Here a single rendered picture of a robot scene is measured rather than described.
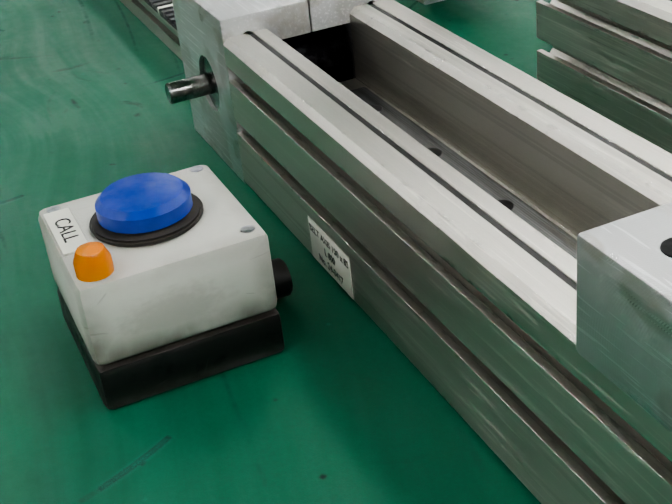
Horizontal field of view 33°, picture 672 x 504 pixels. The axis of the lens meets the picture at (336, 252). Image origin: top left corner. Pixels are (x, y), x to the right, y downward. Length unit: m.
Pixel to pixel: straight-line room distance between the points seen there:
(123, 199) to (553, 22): 0.30
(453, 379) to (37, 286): 0.23
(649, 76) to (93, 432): 0.33
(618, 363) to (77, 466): 0.23
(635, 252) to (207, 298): 0.21
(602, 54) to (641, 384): 0.35
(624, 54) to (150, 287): 0.29
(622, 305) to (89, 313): 0.22
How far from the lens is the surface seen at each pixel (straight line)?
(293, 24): 0.61
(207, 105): 0.67
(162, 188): 0.48
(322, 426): 0.45
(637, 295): 0.30
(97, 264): 0.45
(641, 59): 0.61
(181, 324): 0.47
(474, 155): 0.53
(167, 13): 0.82
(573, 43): 0.66
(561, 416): 0.37
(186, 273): 0.46
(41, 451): 0.47
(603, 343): 0.32
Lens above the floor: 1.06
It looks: 30 degrees down
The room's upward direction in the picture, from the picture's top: 7 degrees counter-clockwise
